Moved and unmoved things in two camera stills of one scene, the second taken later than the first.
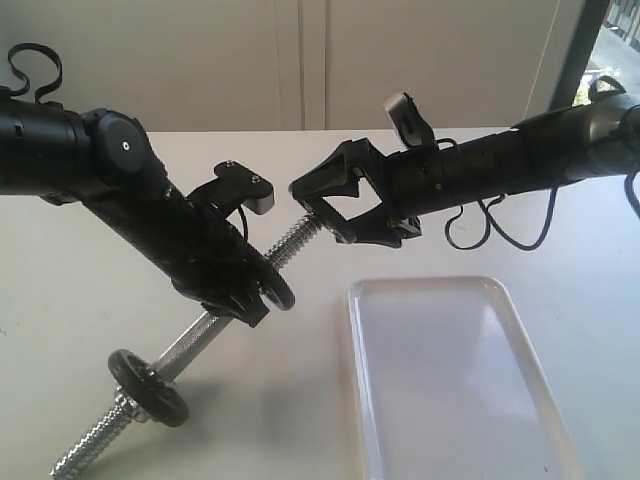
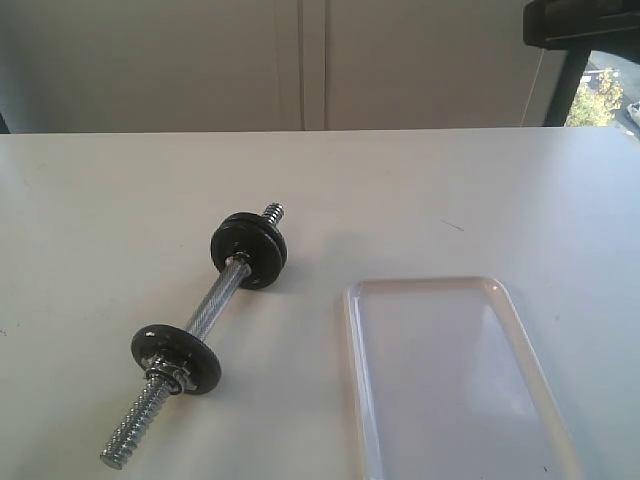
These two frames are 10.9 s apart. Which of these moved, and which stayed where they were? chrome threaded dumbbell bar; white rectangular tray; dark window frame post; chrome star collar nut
Moved: chrome star collar nut; chrome threaded dumbbell bar
Stayed: dark window frame post; white rectangular tray
